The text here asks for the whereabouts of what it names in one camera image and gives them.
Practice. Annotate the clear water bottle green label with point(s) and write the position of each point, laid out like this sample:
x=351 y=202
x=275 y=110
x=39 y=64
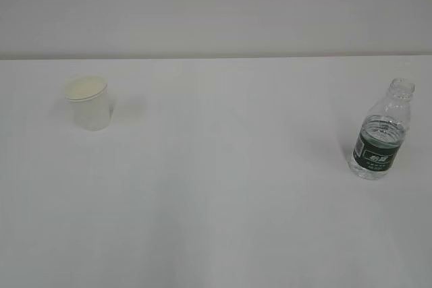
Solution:
x=383 y=131

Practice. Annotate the white paper cup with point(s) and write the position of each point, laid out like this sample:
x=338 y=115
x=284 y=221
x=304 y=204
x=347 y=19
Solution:
x=90 y=102

